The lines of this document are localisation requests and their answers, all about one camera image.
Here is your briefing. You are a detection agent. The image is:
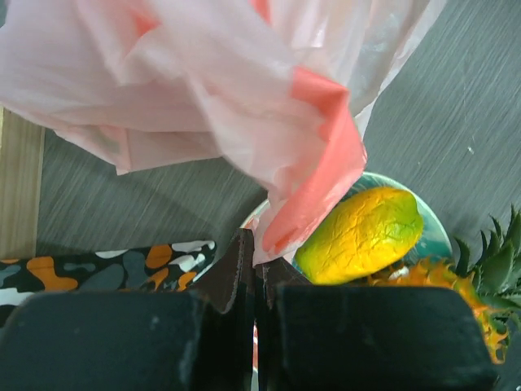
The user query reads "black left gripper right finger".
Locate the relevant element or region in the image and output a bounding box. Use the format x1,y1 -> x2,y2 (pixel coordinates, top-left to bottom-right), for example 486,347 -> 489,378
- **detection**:
255,260 -> 497,390

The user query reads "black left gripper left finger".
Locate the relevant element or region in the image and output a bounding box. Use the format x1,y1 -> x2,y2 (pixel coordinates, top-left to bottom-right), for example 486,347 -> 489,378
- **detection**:
1,229 -> 254,390

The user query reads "fake orange mango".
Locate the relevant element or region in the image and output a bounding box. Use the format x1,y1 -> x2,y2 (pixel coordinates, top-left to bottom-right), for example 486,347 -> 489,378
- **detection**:
294,187 -> 423,285

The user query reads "fake pineapple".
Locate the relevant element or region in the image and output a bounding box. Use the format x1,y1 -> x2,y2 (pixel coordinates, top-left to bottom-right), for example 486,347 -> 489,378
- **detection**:
365,207 -> 520,364

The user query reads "pink plastic bag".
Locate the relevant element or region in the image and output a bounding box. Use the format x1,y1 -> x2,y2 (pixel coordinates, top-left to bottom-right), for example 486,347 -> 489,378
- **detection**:
1,1 -> 444,264

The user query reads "orange black patterned garment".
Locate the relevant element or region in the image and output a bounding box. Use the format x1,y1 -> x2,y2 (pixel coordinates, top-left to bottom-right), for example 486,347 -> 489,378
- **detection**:
1,240 -> 217,327

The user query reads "red and teal plate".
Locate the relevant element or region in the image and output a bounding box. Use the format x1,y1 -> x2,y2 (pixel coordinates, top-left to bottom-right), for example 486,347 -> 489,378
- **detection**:
190,170 -> 453,286

